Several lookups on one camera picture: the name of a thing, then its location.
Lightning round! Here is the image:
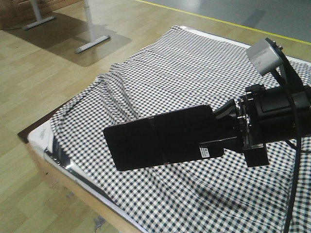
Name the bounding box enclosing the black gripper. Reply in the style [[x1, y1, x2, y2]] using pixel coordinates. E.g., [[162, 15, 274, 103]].
[[199, 84, 296, 167]]

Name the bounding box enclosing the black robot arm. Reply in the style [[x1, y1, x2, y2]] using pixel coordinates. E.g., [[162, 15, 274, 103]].
[[199, 84, 311, 167]]

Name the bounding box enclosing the black white checkered bed sheet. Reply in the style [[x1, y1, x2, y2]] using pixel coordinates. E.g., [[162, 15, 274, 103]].
[[27, 24, 311, 233]]

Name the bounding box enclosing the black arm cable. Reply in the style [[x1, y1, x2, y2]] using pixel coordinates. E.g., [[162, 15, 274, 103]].
[[272, 50, 311, 233]]

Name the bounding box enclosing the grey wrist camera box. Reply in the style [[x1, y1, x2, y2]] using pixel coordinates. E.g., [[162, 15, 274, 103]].
[[246, 38, 284, 76]]

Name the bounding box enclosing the wooden bed frame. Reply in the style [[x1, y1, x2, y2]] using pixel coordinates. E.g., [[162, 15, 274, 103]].
[[17, 107, 146, 233]]

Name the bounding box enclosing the white desk leg frame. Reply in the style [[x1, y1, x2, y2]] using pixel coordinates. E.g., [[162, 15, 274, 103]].
[[22, 0, 111, 54]]

